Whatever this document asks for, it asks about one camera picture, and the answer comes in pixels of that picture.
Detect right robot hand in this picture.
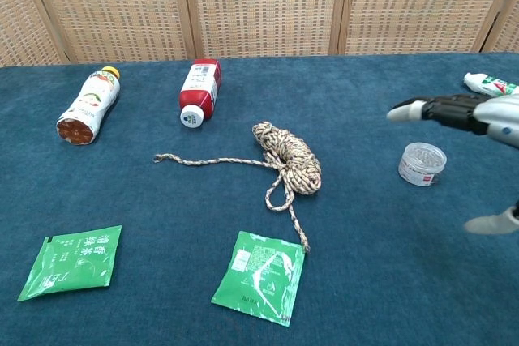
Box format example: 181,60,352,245
387,93,519,236

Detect braided beige rope bundle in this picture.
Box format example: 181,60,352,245
152,120,323,255

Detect white and green tube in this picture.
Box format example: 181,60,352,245
463,71,519,98

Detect clear round plastic container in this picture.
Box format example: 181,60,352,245
397,142,448,188

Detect woven folding screen panel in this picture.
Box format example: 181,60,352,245
22,0,198,65
0,0,72,68
481,0,519,53
180,0,352,60
337,0,519,56

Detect blue carpet table cover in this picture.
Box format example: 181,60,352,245
0,51,519,346

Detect red bottle with white cap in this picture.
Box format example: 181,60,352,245
178,58,222,130

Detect crumpled green sachet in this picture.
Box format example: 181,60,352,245
210,230,307,328

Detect tea bottle with yellow cap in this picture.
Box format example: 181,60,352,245
55,66,122,147

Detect green tea sachet with lettering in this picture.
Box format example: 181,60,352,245
17,224,123,303

